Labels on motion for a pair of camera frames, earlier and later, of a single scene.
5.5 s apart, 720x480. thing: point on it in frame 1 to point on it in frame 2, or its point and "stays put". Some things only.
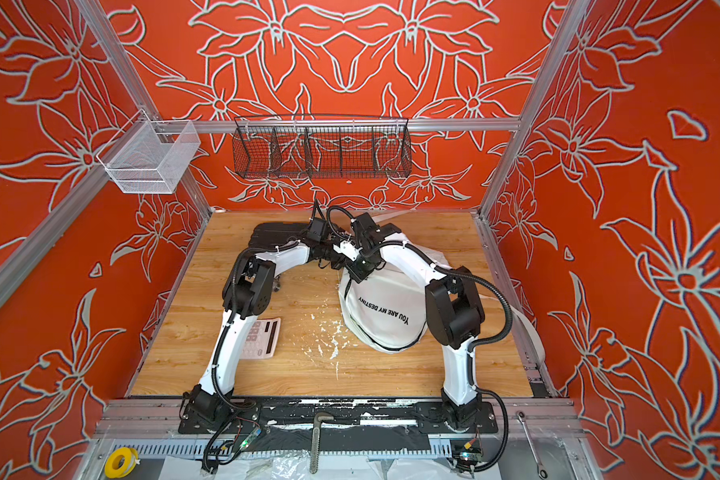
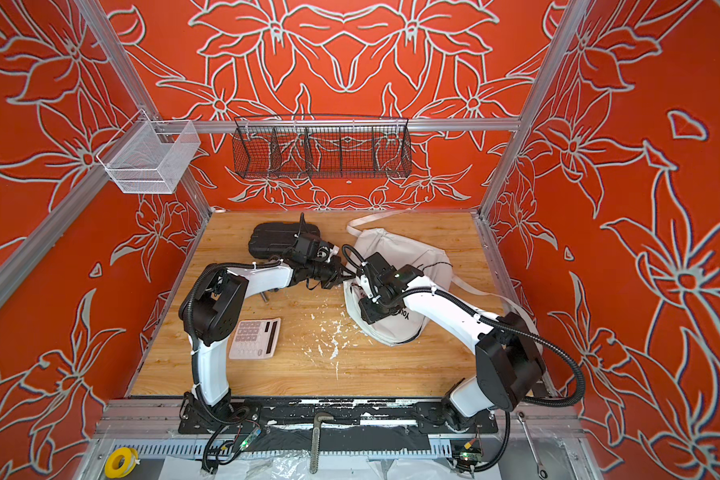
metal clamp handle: [316, 438] stays put
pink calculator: [263, 341] stays put
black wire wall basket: [321, 146] stays put
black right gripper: [354, 273] to [366, 312]
